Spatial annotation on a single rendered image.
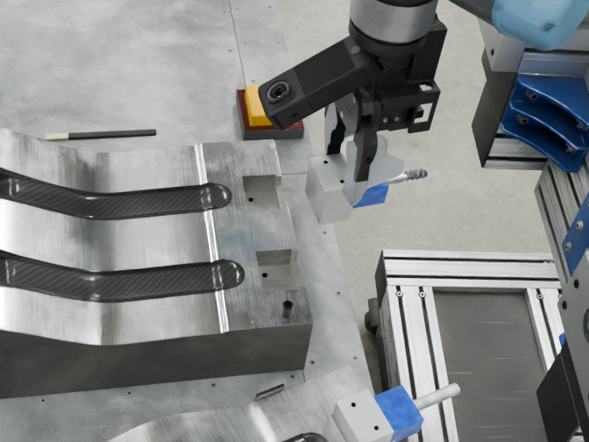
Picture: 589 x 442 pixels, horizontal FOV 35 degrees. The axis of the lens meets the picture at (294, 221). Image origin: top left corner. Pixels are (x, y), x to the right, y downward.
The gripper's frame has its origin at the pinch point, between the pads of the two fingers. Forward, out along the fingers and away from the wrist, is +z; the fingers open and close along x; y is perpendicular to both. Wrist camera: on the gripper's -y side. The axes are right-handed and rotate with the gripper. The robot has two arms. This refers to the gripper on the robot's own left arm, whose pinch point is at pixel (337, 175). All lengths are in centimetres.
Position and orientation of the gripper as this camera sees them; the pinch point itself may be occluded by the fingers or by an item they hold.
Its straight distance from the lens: 97.4
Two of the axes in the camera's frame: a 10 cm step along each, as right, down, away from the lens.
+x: -3.0, -7.5, 5.9
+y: 9.5, -1.7, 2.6
